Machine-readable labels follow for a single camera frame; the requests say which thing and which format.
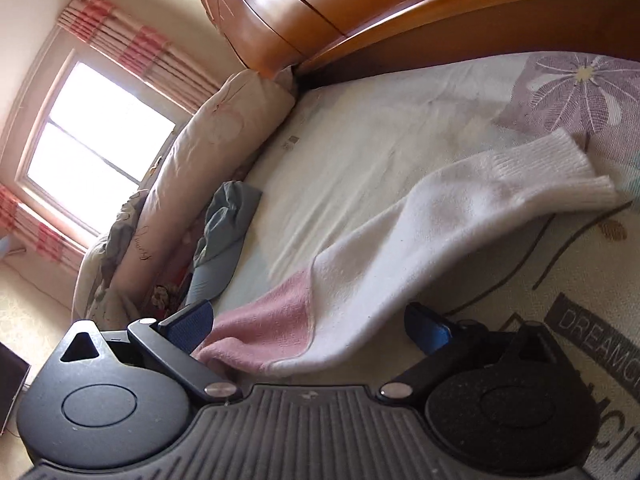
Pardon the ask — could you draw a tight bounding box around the blue cap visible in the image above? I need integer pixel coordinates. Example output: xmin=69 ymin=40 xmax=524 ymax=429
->
xmin=185 ymin=180 xmax=263 ymax=306

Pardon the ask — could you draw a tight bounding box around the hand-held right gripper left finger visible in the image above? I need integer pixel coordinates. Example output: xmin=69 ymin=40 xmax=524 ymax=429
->
xmin=61 ymin=300 xmax=243 ymax=406

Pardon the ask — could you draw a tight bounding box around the wooden headboard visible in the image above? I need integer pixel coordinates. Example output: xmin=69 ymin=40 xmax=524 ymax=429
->
xmin=187 ymin=0 xmax=640 ymax=91

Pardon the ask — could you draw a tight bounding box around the window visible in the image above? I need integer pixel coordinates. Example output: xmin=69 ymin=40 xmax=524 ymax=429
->
xmin=15 ymin=50 xmax=178 ymax=233

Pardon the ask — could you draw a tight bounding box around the pink checked curtain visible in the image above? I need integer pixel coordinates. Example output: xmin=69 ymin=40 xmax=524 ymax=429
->
xmin=0 ymin=185 xmax=88 ymax=261
xmin=57 ymin=0 xmax=226 ymax=113

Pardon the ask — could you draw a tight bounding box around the pink and white sweater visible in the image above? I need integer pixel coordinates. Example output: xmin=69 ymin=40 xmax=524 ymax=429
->
xmin=192 ymin=127 xmax=633 ymax=376

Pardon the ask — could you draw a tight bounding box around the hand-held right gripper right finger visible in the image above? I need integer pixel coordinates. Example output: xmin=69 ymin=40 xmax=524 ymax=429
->
xmin=376 ymin=302 xmax=557 ymax=403

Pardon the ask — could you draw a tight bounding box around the grey floral pillow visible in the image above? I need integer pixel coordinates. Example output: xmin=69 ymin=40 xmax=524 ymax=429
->
xmin=72 ymin=195 xmax=151 ymax=321

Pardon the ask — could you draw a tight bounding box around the beige floral quilt roll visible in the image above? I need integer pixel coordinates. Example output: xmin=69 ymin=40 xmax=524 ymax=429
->
xmin=115 ymin=67 xmax=298 ymax=311

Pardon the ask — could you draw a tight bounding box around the black television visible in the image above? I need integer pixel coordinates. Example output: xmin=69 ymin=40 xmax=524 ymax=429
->
xmin=0 ymin=342 xmax=31 ymax=431

